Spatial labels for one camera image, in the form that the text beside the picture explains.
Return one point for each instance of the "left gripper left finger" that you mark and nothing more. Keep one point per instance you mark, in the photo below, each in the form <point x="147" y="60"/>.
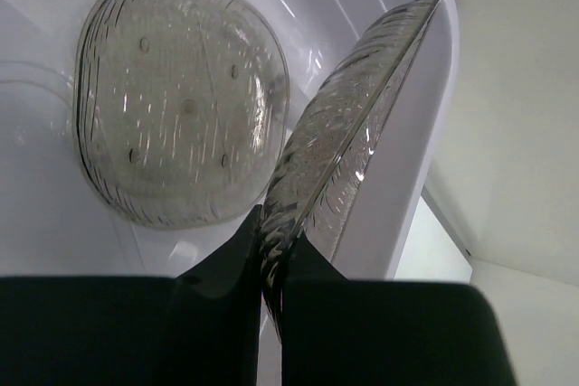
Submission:
<point x="199" y="328"/>

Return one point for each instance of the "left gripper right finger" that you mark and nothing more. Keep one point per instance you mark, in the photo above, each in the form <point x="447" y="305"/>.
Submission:
<point x="339" y="331"/>

